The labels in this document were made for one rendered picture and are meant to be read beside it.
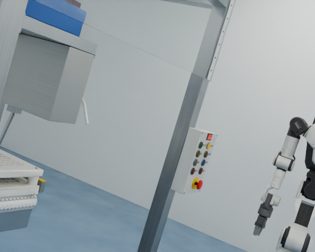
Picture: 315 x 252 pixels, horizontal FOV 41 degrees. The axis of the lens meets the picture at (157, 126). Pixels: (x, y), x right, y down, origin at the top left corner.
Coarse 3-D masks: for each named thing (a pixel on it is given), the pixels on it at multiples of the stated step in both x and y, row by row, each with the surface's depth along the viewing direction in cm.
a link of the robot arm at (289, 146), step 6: (288, 138) 283; (294, 138) 281; (288, 144) 282; (294, 144) 282; (282, 150) 285; (288, 150) 282; (294, 150) 283; (276, 156) 284; (288, 156) 282; (294, 162) 282
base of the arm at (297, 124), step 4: (292, 120) 280; (296, 120) 279; (300, 120) 278; (304, 120) 289; (292, 124) 280; (296, 124) 279; (300, 124) 278; (304, 124) 277; (292, 128) 280; (296, 128) 279; (300, 128) 278; (304, 128) 277; (296, 132) 279; (300, 132) 278
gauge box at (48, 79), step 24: (24, 48) 115; (48, 48) 111; (72, 48) 108; (24, 72) 114; (48, 72) 110; (72, 72) 111; (24, 96) 114; (48, 96) 109; (72, 96) 114; (48, 120) 109; (72, 120) 116
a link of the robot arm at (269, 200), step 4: (264, 196) 283; (268, 196) 279; (272, 196) 282; (276, 196) 282; (264, 200) 282; (268, 200) 278; (272, 200) 281; (276, 200) 280; (260, 204) 284; (264, 204) 279; (268, 204) 278; (272, 204) 281; (276, 204) 280; (264, 208) 280; (268, 208) 280; (272, 208) 281
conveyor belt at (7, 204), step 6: (0, 198) 106; (6, 198) 107; (12, 198) 109; (18, 198) 111; (24, 198) 112; (30, 198) 114; (36, 198) 116; (0, 204) 105; (6, 204) 107; (12, 204) 109; (18, 204) 110; (24, 204) 112; (30, 204) 114; (0, 210) 106; (6, 210) 108; (12, 210) 110
